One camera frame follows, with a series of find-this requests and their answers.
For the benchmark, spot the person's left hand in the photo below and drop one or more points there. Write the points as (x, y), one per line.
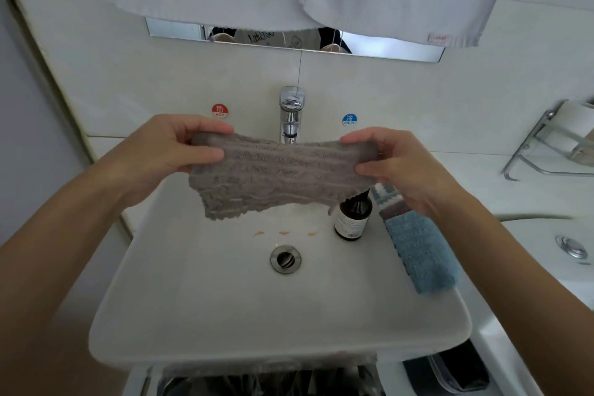
(153, 159)

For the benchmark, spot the person's right hand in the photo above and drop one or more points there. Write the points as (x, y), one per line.
(408, 168)

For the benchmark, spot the grey yellow striped cloth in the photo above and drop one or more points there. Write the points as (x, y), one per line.
(385, 194)

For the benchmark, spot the blue stained cloth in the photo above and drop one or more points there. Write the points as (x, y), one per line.
(422, 256)

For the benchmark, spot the grey stained cloth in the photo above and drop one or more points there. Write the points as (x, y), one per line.
(278, 178)

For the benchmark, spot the white ceramic sink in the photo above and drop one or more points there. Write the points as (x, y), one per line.
(278, 307)

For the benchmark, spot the person's right forearm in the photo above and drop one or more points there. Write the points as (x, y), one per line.
(520, 289)

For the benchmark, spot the person's left forearm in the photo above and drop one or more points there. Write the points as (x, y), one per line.
(42, 261)

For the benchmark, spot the metal sink drain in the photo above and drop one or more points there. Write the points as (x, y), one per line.
(286, 258)

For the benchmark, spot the black pump soap bottle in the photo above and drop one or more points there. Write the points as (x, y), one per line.
(353, 216)

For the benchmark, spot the blue round sticker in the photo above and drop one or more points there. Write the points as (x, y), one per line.
(350, 118)

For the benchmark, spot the red round sticker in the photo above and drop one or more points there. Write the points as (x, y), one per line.
(220, 110)

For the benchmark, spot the chrome faucet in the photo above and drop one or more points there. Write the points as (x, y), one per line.
(291, 113)

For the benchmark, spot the white toilet tank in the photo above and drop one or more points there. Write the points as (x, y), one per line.
(548, 256)

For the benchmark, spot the white toilet paper roll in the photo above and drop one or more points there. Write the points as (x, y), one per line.
(577, 122)

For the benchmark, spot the chrome flush button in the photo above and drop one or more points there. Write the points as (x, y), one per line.
(572, 246)

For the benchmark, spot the black bin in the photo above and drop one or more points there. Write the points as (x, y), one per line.
(455, 368)

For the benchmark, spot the gray patterned trousers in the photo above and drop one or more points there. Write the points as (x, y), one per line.
(269, 382)

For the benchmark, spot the wall mirror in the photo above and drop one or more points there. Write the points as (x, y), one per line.
(390, 46)

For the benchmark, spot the metal wall shelf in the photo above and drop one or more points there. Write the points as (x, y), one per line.
(548, 145)

